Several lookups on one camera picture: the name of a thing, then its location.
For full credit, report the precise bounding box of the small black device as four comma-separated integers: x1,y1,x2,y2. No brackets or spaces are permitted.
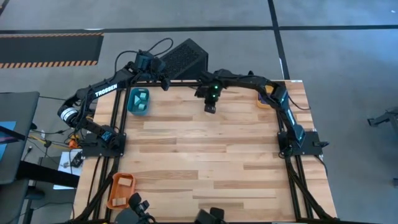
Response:
70,152,84,168

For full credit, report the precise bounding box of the black side desk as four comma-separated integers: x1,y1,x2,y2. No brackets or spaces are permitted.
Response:
0,91,40,185

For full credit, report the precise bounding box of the grey chair base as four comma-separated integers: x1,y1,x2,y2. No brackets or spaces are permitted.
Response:
368,106,398,137

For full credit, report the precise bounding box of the white paper sheet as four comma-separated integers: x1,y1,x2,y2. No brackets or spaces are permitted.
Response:
52,148,84,190

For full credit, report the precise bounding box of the yellow plastic bin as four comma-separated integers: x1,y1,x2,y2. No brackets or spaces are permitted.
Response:
256,84,275,110

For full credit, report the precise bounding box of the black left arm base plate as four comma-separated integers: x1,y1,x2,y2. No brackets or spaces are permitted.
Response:
81,132,127,157

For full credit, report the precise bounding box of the black floor cable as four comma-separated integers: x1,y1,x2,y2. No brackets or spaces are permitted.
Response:
39,95,77,103

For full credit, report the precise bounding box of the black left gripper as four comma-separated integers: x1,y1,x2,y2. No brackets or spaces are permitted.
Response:
133,49,172,91

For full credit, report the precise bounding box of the black aluminium table frame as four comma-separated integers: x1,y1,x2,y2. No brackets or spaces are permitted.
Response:
70,80,341,224

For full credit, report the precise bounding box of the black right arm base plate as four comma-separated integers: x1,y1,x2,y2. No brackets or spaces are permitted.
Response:
277,131,321,156

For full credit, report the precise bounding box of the blue screen tablet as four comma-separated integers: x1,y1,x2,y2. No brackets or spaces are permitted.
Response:
0,120,17,159

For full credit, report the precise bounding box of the orange plastic bin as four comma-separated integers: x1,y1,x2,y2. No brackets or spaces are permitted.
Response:
106,172,137,210

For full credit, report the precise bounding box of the black desk support beam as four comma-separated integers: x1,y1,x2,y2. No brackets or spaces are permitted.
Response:
17,161,80,189

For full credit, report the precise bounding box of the black perforated computer case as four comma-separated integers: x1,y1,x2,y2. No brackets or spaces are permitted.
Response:
160,38,209,81

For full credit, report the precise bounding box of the black hazard-striped floor mat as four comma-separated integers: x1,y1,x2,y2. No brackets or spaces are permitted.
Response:
0,32,104,69

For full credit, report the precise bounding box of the teal plastic bin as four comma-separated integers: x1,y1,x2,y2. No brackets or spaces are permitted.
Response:
127,87,151,117

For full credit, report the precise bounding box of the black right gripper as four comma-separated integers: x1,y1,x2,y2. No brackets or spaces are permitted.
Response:
194,70,224,114

